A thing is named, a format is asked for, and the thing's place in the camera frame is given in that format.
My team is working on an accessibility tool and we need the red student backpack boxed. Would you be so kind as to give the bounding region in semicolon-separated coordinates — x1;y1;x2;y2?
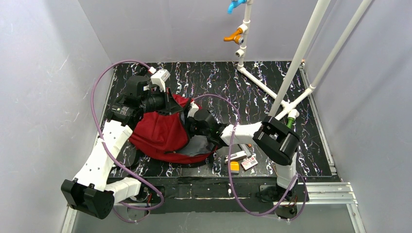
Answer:
129;94;219;165

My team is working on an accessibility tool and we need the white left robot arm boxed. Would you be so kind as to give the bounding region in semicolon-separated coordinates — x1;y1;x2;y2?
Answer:
61;70;183;219

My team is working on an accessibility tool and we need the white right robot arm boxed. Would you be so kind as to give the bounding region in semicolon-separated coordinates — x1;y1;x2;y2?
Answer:
183;109;300;189

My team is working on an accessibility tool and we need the red white eraser box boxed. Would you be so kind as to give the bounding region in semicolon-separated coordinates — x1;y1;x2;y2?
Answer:
241;157;258;171

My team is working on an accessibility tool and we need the green pipe valve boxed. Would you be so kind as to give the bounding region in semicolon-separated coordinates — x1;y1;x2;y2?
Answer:
286;117;295;129

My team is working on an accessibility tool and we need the orange pipe valve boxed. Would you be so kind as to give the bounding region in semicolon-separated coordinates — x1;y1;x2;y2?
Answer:
223;27;244;45

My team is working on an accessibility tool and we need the blue pipe valve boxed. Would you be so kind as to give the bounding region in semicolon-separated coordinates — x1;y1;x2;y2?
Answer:
227;0;248;14

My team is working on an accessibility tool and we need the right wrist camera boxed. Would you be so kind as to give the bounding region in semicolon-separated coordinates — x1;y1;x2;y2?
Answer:
187;101;200;117

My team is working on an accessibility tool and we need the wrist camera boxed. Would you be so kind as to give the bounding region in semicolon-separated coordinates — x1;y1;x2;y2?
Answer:
187;101;200;117
148;67;171;92

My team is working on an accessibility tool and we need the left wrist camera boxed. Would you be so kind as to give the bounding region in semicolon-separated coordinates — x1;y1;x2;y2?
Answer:
148;67;171;92

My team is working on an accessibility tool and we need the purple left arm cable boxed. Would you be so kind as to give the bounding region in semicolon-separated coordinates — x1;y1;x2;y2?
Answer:
90;59;165;224

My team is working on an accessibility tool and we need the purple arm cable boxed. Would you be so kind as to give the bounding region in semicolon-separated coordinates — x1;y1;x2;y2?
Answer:
90;59;165;224
192;94;308;222

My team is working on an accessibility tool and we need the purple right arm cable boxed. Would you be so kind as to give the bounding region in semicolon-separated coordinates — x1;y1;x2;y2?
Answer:
192;94;308;222

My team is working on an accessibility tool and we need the white PVC pipe frame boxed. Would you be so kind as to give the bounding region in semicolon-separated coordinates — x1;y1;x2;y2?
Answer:
234;0;374;121

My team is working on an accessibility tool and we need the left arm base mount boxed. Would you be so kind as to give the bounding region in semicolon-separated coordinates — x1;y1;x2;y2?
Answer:
132;185;161;222

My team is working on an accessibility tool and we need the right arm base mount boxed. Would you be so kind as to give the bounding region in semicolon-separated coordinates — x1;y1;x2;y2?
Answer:
256;184;309;220

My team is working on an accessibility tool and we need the aluminium front rail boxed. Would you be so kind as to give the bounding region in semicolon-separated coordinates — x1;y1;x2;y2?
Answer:
62;178;365;233

